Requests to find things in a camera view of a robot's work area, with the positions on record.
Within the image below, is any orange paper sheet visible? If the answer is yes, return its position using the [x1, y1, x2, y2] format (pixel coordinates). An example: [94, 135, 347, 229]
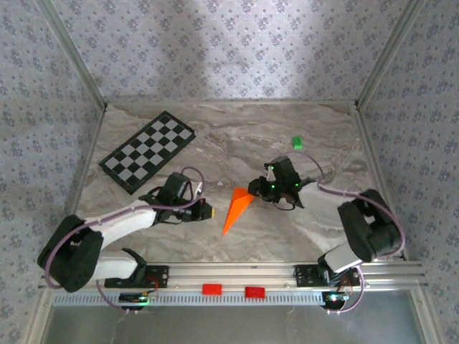
[221, 186, 255, 237]

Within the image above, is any black grey chessboard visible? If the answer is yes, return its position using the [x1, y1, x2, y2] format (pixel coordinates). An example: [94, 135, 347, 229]
[98, 110, 197, 196]

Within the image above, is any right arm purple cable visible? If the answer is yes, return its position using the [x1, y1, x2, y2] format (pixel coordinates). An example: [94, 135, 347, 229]
[285, 150, 407, 316]

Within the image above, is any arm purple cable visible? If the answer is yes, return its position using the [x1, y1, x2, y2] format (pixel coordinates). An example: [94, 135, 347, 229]
[285, 150, 407, 316]
[45, 166, 206, 315]

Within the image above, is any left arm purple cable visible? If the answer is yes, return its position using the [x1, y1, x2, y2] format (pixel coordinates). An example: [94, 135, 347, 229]
[45, 166, 206, 315]

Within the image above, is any aluminium mounting rail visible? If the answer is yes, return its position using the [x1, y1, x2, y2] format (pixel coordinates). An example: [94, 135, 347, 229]
[37, 260, 430, 292]

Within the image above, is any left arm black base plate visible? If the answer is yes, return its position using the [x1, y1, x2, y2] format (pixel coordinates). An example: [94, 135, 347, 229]
[104, 264, 169, 289]

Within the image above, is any grey slotted cable duct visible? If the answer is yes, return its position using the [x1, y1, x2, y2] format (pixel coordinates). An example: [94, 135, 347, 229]
[52, 290, 326, 307]

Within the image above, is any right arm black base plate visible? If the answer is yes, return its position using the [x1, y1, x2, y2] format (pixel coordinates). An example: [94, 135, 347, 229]
[294, 264, 361, 287]

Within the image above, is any aluminium side rail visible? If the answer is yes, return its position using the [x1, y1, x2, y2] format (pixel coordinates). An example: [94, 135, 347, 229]
[353, 102, 412, 262]
[55, 102, 108, 264]

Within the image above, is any aluminium corner post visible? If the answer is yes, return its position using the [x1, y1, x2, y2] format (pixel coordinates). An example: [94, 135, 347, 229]
[354, 0, 430, 110]
[35, 0, 109, 110]

